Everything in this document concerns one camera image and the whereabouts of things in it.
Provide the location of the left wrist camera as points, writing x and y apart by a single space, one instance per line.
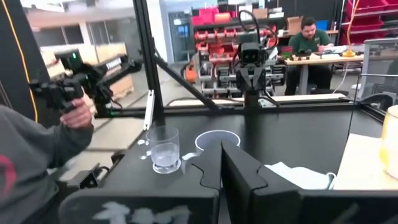
252 53

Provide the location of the light blue cloth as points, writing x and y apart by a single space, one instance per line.
298 177

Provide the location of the black diagonal frame brace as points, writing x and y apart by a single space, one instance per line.
186 84

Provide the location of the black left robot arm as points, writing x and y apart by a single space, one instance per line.
251 98

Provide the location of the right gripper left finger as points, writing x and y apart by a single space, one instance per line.
208 168

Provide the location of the person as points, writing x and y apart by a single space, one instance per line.
25 161
308 40

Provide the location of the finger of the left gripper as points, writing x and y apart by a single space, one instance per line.
258 77
244 77

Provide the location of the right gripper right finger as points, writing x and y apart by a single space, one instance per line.
242 180

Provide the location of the grey plastic mug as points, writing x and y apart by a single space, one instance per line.
214 137

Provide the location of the red shelving unit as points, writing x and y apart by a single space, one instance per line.
367 18

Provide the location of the black table edge frame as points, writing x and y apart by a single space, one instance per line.
311 109

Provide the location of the yellow ceramic mug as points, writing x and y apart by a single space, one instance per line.
390 143

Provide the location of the orange device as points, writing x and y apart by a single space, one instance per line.
190 74

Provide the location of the wooden desk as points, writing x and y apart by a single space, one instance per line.
323 59

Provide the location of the grey mesh office chair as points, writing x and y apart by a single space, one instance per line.
379 62

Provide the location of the clear glass cup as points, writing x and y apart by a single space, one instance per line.
163 152

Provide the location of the red storage bin rack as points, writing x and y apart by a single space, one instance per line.
217 37

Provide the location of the black panel yellow stripe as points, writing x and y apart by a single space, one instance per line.
18 46

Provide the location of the white metal frame bracket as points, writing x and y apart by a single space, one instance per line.
149 109

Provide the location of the cardboard box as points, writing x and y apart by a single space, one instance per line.
293 25

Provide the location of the black frame upright post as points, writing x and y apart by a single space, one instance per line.
149 46

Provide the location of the wooden shelf board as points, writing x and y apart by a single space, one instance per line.
357 165

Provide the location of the person's hand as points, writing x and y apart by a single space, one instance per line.
77 116

